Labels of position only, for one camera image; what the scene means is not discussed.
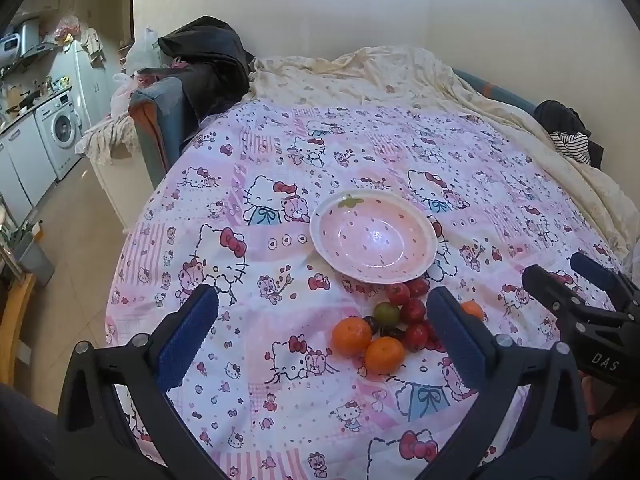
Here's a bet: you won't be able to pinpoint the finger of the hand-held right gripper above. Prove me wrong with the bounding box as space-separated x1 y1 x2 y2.
522 264 588 333
570 251 640 312

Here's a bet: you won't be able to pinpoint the beige hanging cloth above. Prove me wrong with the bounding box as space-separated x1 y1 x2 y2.
80 25 106 66

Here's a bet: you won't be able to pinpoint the pink bag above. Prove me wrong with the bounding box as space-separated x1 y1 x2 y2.
52 15 83 43

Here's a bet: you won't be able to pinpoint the patterned towel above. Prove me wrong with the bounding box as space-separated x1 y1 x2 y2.
75 112 141 166

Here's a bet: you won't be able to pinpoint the black jacket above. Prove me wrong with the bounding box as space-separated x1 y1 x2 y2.
157 15 257 126

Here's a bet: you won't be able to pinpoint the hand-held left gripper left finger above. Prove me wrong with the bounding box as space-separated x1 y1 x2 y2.
56 284 232 480

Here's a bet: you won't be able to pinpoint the pink cat print blanket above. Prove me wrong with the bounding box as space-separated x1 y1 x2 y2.
105 97 631 480

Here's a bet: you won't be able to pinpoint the cream floral quilt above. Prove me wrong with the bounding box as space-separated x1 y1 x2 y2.
247 46 640 271

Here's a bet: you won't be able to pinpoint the grey range hood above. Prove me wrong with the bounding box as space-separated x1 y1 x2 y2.
10 16 58 58

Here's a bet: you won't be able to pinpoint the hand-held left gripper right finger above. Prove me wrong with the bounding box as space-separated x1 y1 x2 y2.
415 286 594 480

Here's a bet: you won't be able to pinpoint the striped cloth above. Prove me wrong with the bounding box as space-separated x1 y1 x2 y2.
550 131 592 165

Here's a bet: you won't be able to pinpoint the pink strawberry print bowl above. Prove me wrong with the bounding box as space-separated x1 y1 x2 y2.
309 191 439 284

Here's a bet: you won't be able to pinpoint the white washing machine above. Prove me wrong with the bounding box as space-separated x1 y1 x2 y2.
34 91 85 181

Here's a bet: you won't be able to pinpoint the wooden chair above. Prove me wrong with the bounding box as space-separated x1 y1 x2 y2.
0 270 38 376

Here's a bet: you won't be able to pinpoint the person's right hand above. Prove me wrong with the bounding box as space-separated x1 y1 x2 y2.
582 375 640 443

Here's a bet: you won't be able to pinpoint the green cherry tomato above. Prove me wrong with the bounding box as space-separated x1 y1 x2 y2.
375 301 402 326

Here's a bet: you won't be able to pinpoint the grey bin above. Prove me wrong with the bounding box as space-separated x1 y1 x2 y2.
15 232 56 288

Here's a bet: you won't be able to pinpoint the white low cabinet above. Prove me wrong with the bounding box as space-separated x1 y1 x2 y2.
92 150 156 233

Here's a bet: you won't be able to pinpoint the dark cloth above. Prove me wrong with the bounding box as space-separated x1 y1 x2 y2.
534 100 593 136

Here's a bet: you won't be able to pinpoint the white plastic bag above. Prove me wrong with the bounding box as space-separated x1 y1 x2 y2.
122 25 162 75
110 72 138 116

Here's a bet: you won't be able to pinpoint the white refrigerator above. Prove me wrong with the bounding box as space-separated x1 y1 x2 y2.
50 40 118 131

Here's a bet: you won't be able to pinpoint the white kitchen cabinets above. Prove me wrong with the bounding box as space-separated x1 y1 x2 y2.
0 115 58 221

